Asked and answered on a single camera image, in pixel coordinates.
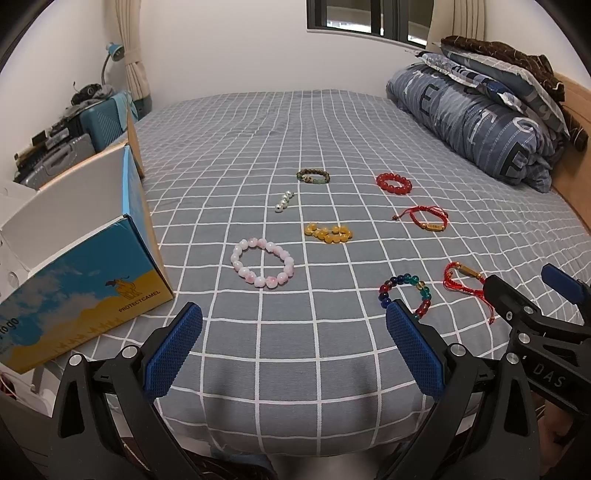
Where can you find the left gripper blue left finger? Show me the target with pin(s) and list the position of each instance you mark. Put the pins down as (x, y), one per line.
(166, 349)

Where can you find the red cord bracelet gold tube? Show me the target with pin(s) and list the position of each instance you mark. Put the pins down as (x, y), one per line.
(454, 274)

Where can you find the teal suitcase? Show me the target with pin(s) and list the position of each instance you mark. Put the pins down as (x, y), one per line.
(106, 121)

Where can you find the blue yellow cardboard box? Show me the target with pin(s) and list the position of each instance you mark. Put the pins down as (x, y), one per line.
(79, 258)

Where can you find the beige curtain right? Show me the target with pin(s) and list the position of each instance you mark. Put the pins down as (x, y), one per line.
(465, 18)

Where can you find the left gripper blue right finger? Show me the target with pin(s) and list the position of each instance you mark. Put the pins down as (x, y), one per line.
(420, 347)

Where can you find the grey checked bed sheet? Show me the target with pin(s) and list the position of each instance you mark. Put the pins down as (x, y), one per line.
(273, 212)

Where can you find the person's right hand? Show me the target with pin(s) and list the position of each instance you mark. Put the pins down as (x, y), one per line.
(554, 423)

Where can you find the rolled blue grey duvet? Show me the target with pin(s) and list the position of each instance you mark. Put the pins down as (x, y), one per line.
(508, 145)

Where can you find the beige curtain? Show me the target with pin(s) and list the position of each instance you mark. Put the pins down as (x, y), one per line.
(465, 18)
(128, 21)

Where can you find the dark framed window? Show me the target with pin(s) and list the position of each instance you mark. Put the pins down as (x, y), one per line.
(406, 21)

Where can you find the blue patterned pillow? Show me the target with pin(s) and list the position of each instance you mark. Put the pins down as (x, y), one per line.
(505, 83)

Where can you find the blue desk lamp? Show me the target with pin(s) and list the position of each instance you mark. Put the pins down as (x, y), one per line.
(115, 53)

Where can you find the grey hard suitcase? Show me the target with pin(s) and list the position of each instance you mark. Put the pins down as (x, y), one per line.
(55, 162)

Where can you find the brown fuzzy blanket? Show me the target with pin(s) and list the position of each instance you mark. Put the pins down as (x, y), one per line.
(539, 66)

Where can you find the wooden headboard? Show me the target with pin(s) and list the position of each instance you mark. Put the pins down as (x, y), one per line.
(572, 175)

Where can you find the red cord bracelet gold charm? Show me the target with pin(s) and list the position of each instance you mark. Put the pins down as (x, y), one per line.
(429, 218)

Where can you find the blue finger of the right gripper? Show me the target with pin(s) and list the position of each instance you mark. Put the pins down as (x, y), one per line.
(574, 291)
(501, 295)

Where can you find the dark clutter pile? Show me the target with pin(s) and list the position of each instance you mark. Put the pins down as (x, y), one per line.
(92, 92)

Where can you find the beige curtain left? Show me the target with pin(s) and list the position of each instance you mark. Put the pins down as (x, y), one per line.
(128, 21)

